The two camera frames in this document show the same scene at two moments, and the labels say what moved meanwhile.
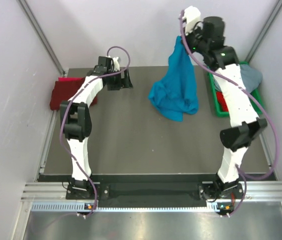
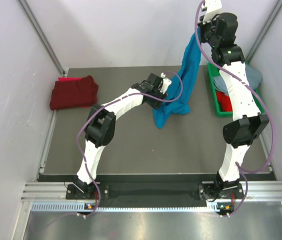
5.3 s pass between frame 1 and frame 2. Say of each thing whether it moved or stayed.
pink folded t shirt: stayed
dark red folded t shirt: stayed
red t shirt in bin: stayed
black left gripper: moved
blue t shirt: moved
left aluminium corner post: stayed
